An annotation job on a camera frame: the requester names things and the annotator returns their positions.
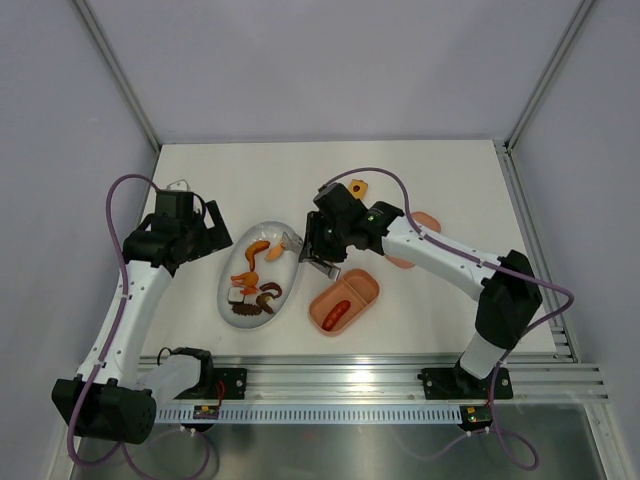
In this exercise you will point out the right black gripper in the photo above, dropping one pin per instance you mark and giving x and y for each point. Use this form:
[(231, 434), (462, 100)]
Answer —
[(313, 244)]

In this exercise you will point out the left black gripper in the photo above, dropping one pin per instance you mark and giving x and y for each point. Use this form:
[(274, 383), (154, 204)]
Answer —
[(214, 237)]

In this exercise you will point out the metal food tongs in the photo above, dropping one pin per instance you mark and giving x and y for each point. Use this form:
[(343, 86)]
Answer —
[(294, 243)]

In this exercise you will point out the orange bread roll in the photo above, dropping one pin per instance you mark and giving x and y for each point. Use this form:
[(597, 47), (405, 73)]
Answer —
[(276, 252)]

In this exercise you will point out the red sausage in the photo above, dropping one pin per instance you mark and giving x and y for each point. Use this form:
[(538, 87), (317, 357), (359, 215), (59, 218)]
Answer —
[(335, 314)]

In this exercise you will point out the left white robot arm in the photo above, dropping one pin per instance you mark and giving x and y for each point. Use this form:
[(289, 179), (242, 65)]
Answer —
[(107, 399)]

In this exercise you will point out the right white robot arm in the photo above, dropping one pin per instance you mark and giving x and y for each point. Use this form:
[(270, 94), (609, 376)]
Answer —
[(503, 287)]

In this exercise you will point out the yellow rectangular box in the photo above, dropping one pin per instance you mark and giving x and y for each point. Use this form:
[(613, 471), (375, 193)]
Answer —
[(358, 188)]

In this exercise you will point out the pink lunch box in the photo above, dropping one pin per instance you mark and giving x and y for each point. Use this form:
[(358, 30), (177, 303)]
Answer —
[(357, 286)]

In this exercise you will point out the pink lunch box lid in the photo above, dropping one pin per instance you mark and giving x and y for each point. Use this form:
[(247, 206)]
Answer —
[(425, 220)]

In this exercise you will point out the white oval plate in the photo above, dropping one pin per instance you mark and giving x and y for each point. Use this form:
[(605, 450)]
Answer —
[(282, 271)]

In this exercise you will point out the white black sushi block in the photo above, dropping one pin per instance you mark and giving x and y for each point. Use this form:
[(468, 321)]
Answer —
[(236, 295)]

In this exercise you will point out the red shrimp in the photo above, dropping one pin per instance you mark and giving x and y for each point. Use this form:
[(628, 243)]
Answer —
[(249, 290)]

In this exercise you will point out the brown sea cucumber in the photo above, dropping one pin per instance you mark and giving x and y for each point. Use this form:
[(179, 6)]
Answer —
[(243, 309)]

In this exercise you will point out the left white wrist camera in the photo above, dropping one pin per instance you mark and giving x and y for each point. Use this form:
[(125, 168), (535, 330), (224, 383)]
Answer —
[(180, 185)]

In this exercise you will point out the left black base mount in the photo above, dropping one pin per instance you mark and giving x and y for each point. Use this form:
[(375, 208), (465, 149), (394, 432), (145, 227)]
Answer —
[(230, 383)]

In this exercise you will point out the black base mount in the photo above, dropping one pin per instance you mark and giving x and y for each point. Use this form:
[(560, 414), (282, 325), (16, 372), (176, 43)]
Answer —
[(230, 383), (453, 383)]

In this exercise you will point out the left aluminium frame post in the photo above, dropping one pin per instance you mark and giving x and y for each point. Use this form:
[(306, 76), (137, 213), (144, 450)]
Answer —
[(96, 32)]

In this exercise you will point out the aluminium frame post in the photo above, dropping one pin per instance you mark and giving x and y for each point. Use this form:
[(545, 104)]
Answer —
[(550, 71), (96, 32)]

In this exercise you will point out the white slotted cable duct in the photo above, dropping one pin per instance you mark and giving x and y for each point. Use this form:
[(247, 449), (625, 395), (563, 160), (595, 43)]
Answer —
[(310, 414)]

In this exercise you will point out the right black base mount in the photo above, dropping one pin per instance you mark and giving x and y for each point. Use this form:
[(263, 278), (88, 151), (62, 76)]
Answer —
[(453, 383)]

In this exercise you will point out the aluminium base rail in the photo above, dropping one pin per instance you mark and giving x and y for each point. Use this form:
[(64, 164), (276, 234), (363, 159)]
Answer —
[(388, 379)]

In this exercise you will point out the right aluminium frame post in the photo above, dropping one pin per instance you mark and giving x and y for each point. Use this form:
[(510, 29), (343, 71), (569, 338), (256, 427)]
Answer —
[(550, 71)]

